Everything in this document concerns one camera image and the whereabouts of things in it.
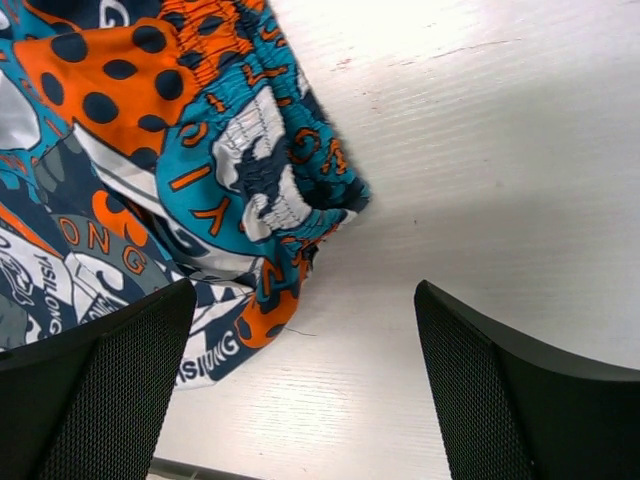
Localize aluminium rail front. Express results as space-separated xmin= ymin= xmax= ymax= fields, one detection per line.
xmin=148 ymin=458 xmax=243 ymax=480

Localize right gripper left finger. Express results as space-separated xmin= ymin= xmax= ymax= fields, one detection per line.
xmin=1 ymin=279 xmax=196 ymax=479

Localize colourful patterned shorts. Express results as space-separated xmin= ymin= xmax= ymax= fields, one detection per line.
xmin=1 ymin=1 xmax=370 ymax=388

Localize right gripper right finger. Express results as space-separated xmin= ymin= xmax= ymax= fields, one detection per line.
xmin=414 ymin=280 xmax=639 ymax=479

